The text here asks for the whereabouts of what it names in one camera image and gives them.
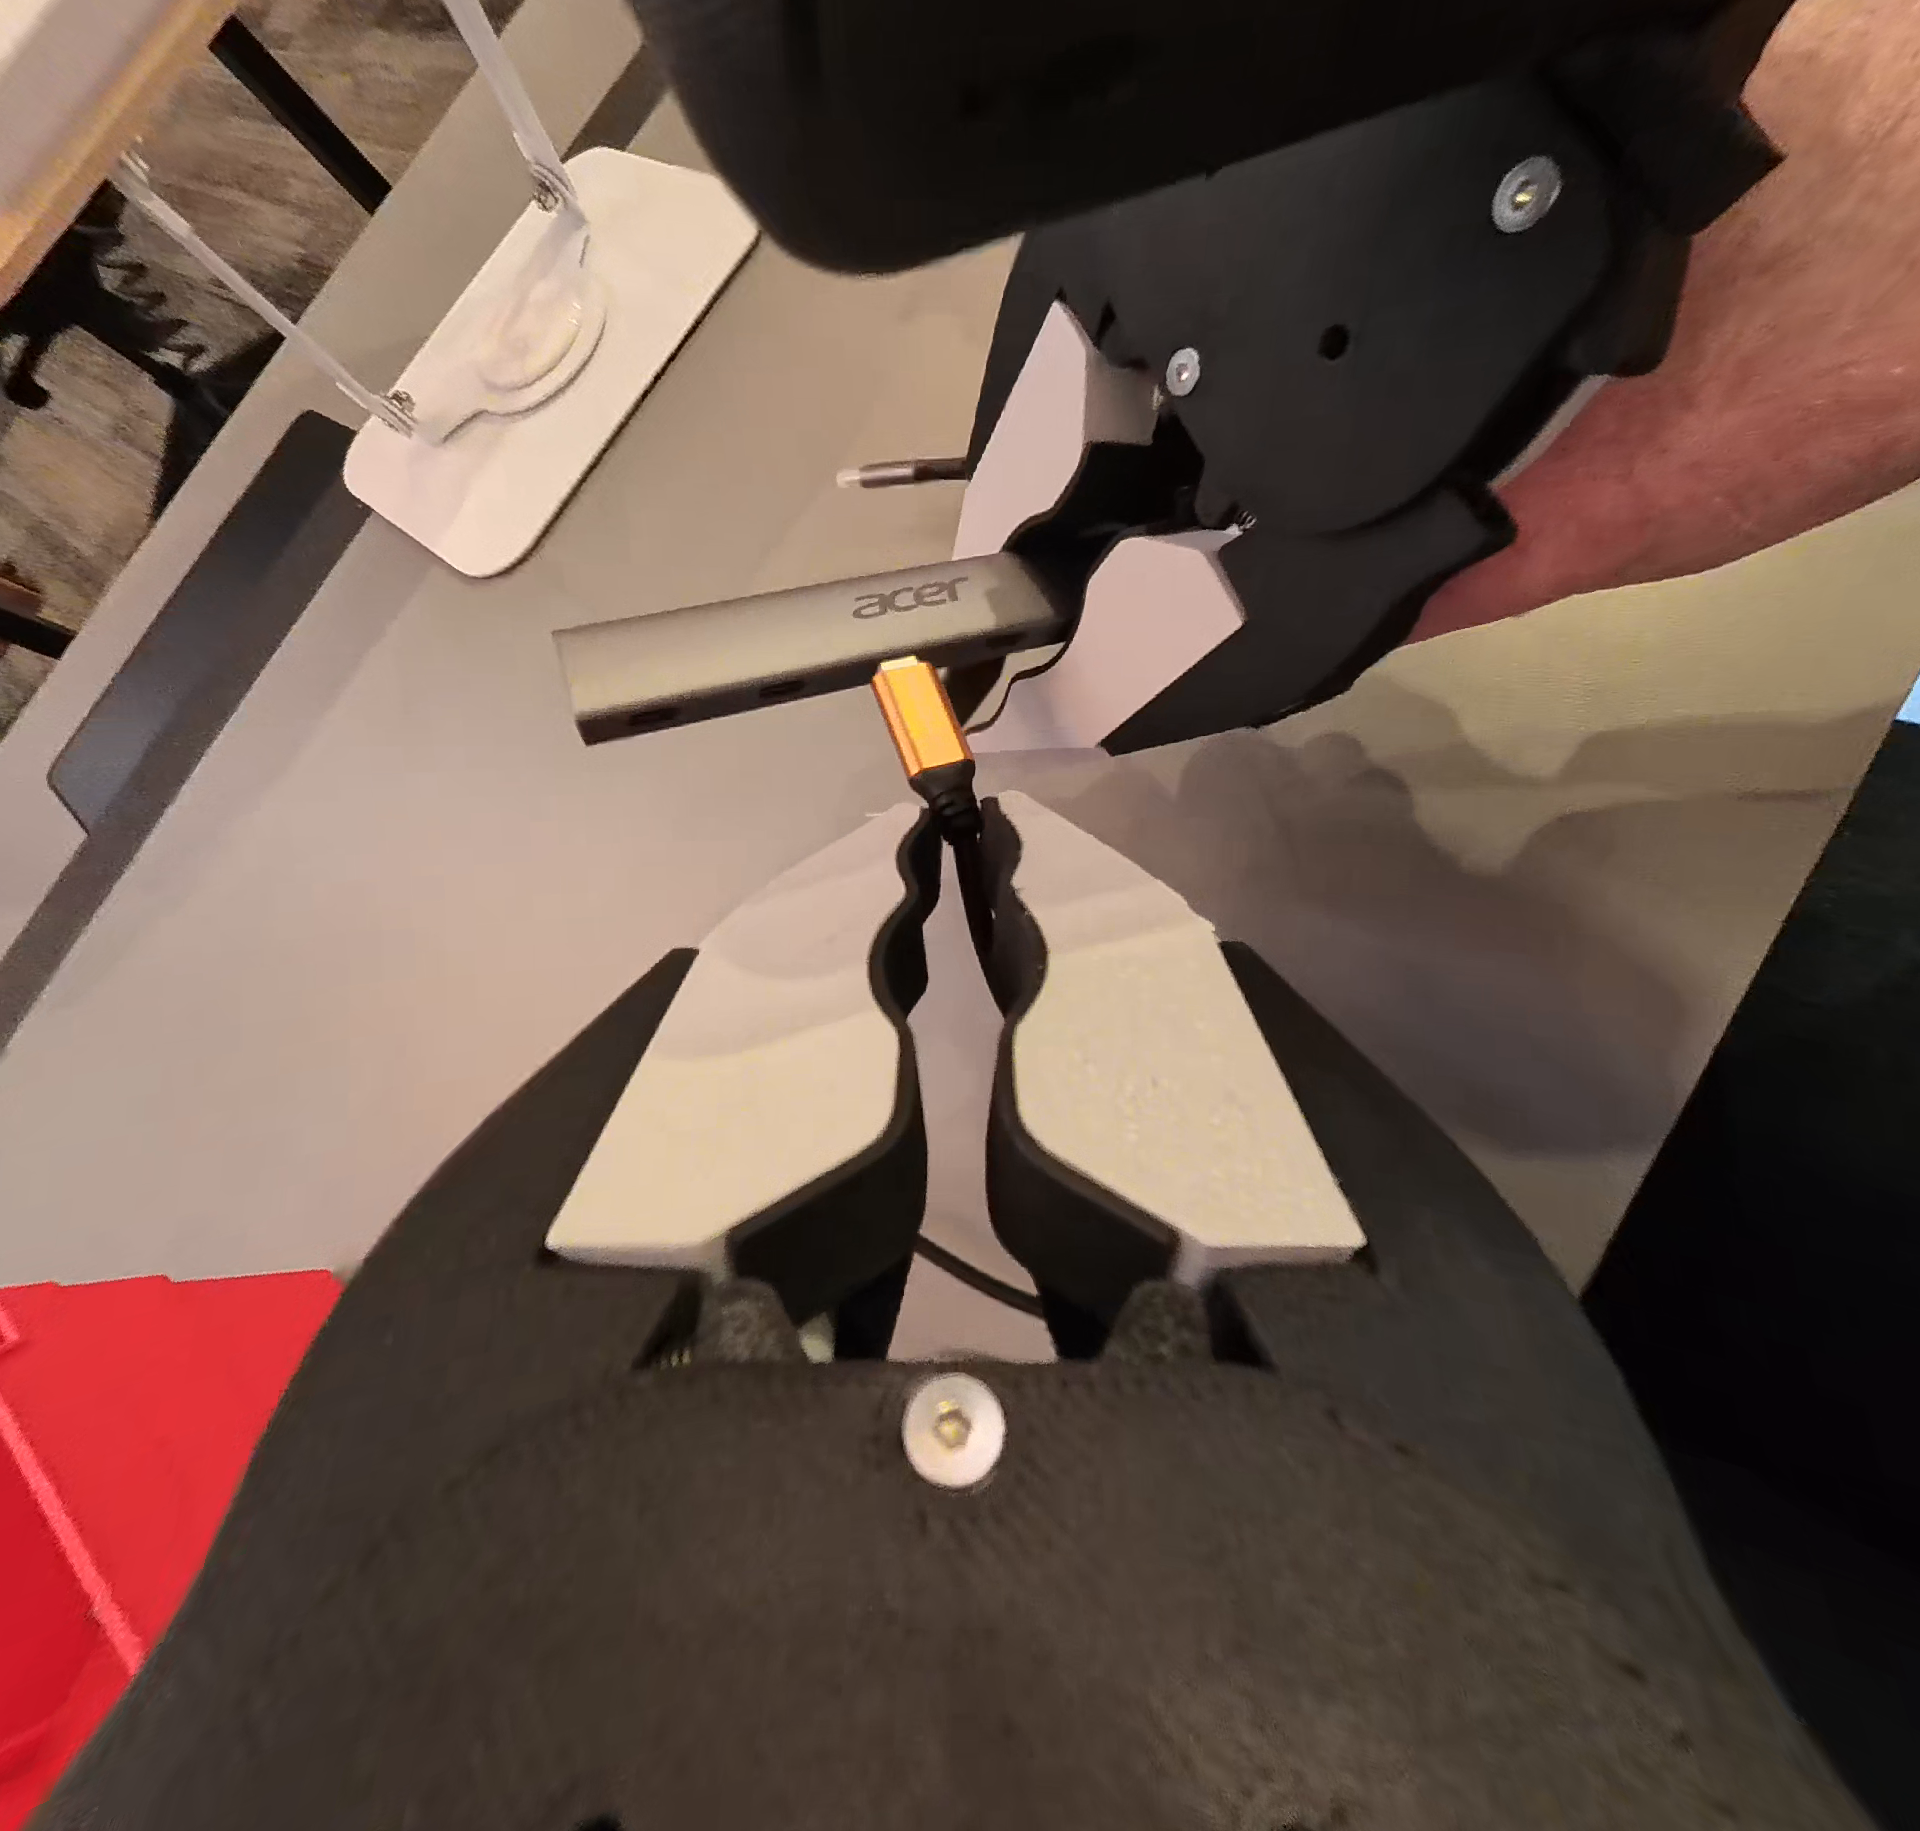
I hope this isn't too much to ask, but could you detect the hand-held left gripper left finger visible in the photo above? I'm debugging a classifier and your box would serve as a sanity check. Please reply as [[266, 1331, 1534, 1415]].
[[542, 805, 950, 1356]]

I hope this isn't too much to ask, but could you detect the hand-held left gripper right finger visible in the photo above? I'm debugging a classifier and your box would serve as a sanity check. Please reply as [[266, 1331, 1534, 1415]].
[[977, 793, 1369, 1356]]

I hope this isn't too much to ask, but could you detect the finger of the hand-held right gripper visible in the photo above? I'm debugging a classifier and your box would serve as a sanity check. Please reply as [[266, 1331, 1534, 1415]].
[[981, 525, 1250, 752], [953, 296, 1205, 653]]

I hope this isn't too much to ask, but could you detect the orange plug usb-c cable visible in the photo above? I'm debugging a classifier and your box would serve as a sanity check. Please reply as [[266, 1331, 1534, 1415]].
[[869, 657, 1052, 1324]]

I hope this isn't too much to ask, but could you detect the short dark grey usb hub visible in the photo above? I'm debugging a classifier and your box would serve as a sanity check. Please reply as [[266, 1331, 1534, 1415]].
[[553, 556, 1076, 748]]

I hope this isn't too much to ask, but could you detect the red plastic bin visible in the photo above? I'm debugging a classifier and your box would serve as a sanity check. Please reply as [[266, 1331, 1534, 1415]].
[[0, 1268, 350, 1831]]

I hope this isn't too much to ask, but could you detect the person's right hand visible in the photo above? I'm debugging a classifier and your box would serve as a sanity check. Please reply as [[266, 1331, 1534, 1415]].
[[1414, 0, 1920, 647]]

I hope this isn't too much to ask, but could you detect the white document stand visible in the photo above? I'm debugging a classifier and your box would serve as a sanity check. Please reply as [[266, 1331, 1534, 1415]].
[[111, 0, 759, 581]]

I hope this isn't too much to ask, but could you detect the dark table cable flap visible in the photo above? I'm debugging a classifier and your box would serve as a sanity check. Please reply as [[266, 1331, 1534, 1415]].
[[0, 410, 370, 1054]]

